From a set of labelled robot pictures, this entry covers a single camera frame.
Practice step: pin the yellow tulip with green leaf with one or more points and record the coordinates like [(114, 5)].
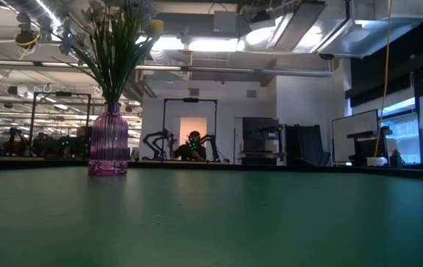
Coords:
[(155, 27)]

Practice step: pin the black folded panels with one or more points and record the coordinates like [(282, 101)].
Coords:
[(305, 144)]

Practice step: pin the long grey ceiling pipe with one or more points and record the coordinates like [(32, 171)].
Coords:
[(233, 69)]

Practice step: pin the black desk with monitor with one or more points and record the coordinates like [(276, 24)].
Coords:
[(366, 146)]

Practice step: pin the bright ceiling light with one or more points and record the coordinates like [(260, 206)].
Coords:
[(211, 44)]

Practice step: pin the background black robot arm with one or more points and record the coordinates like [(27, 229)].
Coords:
[(155, 139), (213, 144)]

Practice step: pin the black cabinet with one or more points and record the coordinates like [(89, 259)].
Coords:
[(259, 137)]

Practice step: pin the silver air duct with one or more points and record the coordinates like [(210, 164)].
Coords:
[(344, 33)]

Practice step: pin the white flower bunch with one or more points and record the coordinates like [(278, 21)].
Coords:
[(113, 66)]

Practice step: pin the white whiteboard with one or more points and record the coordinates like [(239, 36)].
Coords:
[(355, 124)]

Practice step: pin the person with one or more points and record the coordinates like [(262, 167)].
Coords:
[(190, 150)]

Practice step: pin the grey ceiling box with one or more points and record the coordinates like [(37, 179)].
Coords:
[(225, 21)]

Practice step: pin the black metal frame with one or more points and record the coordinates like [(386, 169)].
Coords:
[(63, 93), (190, 99)]

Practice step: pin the pink ribbed glass vase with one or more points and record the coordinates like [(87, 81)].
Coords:
[(109, 141)]

